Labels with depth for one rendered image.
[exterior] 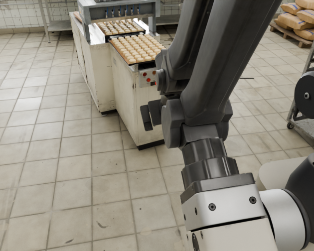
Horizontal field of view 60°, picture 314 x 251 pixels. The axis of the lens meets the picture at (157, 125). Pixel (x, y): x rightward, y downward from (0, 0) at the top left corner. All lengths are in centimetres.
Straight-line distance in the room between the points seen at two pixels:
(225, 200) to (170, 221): 174
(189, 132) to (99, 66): 242
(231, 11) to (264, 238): 27
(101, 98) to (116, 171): 89
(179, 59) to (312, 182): 27
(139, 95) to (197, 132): 183
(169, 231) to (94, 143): 120
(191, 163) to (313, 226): 19
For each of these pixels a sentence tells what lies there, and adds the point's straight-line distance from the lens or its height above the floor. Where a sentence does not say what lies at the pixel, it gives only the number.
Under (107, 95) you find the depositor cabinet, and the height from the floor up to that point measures 28.
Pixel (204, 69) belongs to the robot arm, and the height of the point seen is 160.
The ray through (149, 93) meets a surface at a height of 62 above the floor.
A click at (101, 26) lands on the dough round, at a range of 295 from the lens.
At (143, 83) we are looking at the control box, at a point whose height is 74.
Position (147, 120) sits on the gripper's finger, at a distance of 69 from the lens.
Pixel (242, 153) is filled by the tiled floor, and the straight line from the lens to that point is 272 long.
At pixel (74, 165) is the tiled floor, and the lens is 259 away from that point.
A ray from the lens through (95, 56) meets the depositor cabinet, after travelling 277.
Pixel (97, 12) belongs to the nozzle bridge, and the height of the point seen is 110.
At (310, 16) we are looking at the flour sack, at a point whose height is 51.
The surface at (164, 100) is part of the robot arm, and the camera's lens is 60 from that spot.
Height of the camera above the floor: 174
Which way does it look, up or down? 36 degrees down
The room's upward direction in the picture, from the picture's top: straight up
